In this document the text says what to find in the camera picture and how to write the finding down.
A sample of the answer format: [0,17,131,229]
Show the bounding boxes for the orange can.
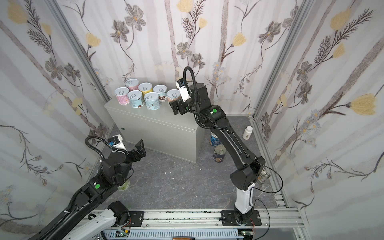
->
[167,89,181,103]

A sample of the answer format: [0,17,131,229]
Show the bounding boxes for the light blue can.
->
[153,85,167,102]

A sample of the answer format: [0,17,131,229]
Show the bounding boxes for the green can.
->
[118,180,130,192]

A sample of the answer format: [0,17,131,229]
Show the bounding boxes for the yellow can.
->
[138,82,153,96]

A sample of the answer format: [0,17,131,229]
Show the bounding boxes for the teal can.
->
[128,90,145,109]

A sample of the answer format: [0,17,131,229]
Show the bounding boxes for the pink can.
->
[115,87,130,105]
[125,79,140,91]

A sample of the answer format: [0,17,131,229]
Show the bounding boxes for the blue can silver lid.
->
[210,133,221,147]

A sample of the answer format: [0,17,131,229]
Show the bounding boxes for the dark blue can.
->
[213,145,227,163]

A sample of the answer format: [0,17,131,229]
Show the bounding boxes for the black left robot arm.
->
[30,136,146,240]

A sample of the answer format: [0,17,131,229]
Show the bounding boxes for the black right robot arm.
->
[170,67,266,225]

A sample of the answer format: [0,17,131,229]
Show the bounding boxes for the grey metal cabinet counter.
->
[105,99,205,163]

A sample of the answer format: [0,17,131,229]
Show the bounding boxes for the white plastic bottle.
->
[243,126,253,140]

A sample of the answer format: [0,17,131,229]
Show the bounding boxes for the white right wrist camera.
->
[176,78,191,102]

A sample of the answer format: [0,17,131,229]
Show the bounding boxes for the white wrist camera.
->
[176,78,191,102]
[107,134,127,153]

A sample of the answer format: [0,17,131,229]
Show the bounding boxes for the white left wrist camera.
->
[107,134,127,153]

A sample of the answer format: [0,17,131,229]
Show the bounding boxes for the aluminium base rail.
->
[58,208,304,240]

